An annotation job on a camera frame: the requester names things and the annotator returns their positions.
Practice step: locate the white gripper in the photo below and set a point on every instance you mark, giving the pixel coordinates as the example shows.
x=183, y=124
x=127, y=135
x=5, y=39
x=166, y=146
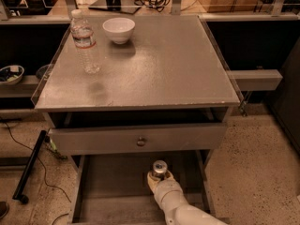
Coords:
x=164, y=187

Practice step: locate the red bull can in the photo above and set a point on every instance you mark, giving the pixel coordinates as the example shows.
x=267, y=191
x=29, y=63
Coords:
x=160, y=168

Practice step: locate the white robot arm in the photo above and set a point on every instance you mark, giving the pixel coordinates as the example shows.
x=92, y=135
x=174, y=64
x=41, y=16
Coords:
x=187, y=214

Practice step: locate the top drawer with knob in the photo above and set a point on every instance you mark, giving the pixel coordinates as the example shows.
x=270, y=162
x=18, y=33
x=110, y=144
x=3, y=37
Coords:
x=118, y=140

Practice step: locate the open middle drawer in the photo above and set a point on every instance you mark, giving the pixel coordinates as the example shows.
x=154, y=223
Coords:
x=113, y=189

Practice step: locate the grey wooden drawer cabinet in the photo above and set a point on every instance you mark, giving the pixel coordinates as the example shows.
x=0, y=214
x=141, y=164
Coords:
x=170, y=72

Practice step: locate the grey side shelf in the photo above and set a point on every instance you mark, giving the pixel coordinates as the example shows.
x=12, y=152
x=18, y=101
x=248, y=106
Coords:
x=256, y=80

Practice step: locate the black bar on floor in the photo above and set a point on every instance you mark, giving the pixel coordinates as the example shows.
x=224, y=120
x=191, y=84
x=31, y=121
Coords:
x=18, y=194

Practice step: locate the white ceramic bowl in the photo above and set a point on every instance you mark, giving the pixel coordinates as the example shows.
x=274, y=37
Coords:
x=119, y=30

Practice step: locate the dark shoe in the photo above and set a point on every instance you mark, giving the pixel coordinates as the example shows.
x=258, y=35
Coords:
x=4, y=207

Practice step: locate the clear plastic water bottle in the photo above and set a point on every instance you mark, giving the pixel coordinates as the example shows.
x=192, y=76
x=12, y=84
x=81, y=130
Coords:
x=85, y=42

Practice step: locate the bowl with dark items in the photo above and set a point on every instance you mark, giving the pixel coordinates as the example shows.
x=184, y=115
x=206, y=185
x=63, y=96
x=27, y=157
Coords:
x=11, y=74

